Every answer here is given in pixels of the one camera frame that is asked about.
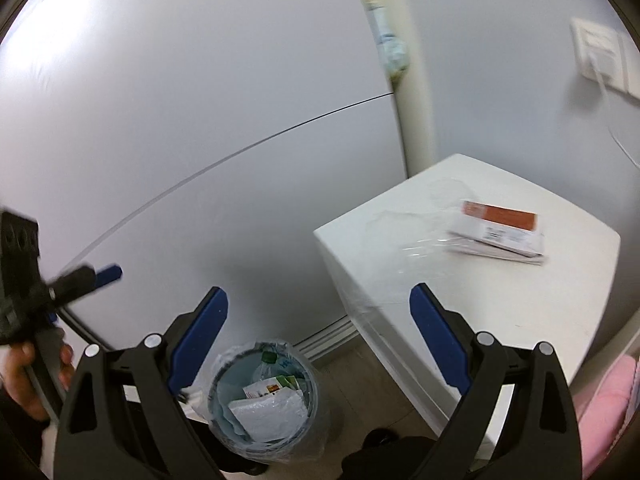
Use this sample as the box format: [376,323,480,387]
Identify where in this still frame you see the left hand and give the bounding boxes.
[2,342,75,422]

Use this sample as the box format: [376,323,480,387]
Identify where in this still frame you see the clear plastic wrap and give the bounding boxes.
[362,178,478,268]

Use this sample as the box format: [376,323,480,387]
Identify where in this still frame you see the black left sleeve forearm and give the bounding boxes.
[0,388,50,480]

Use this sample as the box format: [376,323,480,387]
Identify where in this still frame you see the grey trash bin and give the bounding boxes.
[207,341,321,461]

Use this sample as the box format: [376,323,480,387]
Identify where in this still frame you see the white charger plug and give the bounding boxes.
[587,50,601,72]

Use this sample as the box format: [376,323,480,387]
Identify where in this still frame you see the cream door frame post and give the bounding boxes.
[362,0,438,174]

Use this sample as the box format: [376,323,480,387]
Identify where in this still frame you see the white nightstand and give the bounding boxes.
[314,155,620,432]

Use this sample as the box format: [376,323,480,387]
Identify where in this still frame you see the white orange small box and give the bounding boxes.
[447,200,546,264]

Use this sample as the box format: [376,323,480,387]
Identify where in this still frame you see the white wall socket plate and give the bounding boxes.
[570,18,640,100]

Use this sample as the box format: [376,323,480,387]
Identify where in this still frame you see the light blue hanging cloth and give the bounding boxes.
[366,1,409,84]

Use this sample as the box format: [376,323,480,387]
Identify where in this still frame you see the white bubble mailer envelope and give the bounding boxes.
[228,388,308,443]

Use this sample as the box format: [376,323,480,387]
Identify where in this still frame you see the white charging cable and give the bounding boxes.
[591,58,640,172]

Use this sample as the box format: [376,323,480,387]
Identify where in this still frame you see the pink bedding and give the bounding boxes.
[574,354,639,479]

